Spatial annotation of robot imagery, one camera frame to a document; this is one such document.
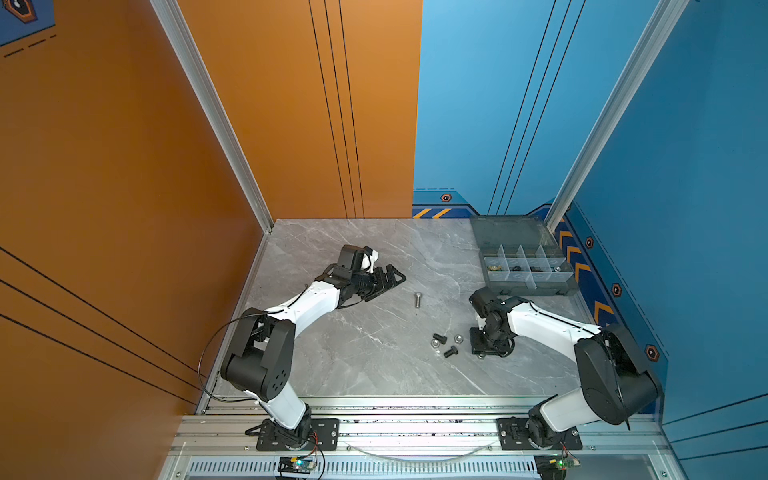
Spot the aluminium frame post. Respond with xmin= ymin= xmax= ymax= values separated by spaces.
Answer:
xmin=149 ymin=0 xmax=274 ymax=234
xmin=544 ymin=0 xmax=689 ymax=234

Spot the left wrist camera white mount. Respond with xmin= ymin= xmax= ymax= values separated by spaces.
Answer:
xmin=336 ymin=244 xmax=378 ymax=274

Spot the grey plastic organizer box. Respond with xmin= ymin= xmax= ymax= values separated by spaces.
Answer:
xmin=470 ymin=216 xmax=578 ymax=297

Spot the aluminium front rail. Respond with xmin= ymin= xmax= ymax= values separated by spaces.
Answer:
xmin=159 ymin=396 xmax=684 ymax=479

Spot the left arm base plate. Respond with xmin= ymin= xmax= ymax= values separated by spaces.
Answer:
xmin=256 ymin=418 xmax=340 ymax=452

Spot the left aluminium frame post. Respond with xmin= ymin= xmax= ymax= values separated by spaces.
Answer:
xmin=149 ymin=0 xmax=274 ymax=234

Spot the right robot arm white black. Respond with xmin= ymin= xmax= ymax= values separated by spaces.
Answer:
xmin=469 ymin=287 xmax=663 ymax=450

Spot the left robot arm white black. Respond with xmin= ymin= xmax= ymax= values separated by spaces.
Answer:
xmin=220 ymin=264 xmax=406 ymax=449

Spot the right aluminium frame post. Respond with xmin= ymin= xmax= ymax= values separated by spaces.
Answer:
xmin=544 ymin=0 xmax=689 ymax=234

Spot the green circuit board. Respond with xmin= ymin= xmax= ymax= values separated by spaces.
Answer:
xmin=277 ymin=457 xmax=318 ymax=477

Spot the right circuit board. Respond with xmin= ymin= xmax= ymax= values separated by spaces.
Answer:
xmin=534 ymin=456 xmax=581 ymax=480

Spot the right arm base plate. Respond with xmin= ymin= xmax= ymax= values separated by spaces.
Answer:
xmin=496 ymin=417 xmax=583 ymax=451

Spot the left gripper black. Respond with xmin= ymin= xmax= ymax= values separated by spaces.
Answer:
xmin=350 ymin=264 xmax=405 ymax=301

